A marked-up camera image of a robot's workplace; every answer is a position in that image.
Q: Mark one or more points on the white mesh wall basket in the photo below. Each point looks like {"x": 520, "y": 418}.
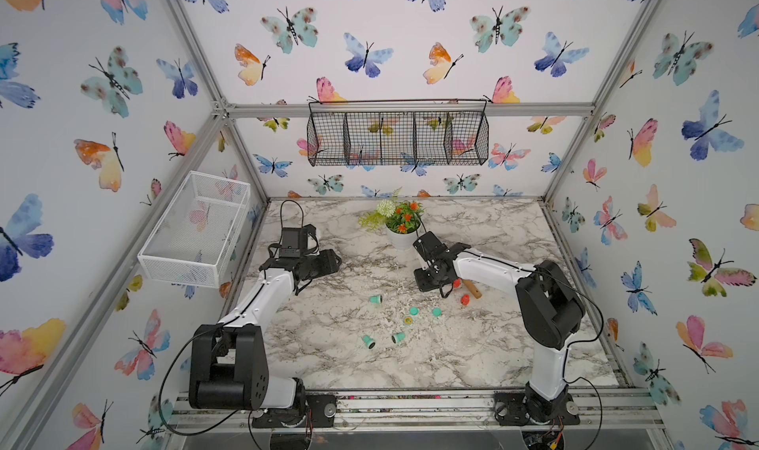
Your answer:
{"x": 194, "y": 238}

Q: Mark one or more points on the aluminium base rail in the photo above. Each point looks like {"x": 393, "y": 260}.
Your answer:
{"x": 431, "y": 410}

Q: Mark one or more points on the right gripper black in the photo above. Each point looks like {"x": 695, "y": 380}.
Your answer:
{"x": 420, "y": 283}

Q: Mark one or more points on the white pot with flowers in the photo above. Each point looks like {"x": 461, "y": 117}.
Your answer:
{"x": 401, "y": 220}

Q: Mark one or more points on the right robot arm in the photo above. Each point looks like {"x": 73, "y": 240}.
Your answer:
{"x": 551, "y": 310}

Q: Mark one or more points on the green stamp apart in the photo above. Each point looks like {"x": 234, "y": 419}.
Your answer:
{"x": 369, "y": 342}

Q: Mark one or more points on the green garden fork wooden handle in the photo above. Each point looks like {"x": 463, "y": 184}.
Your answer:
{"x": 472, "y": 289}

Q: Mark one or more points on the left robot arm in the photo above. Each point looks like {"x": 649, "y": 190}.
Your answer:
{"x": 229, "y": 368}

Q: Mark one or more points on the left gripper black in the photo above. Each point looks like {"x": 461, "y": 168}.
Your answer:
{"x": 328, "y": 261}

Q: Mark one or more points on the black wire wall basket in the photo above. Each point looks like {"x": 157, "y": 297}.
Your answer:
{"x": 383, "y": 133}

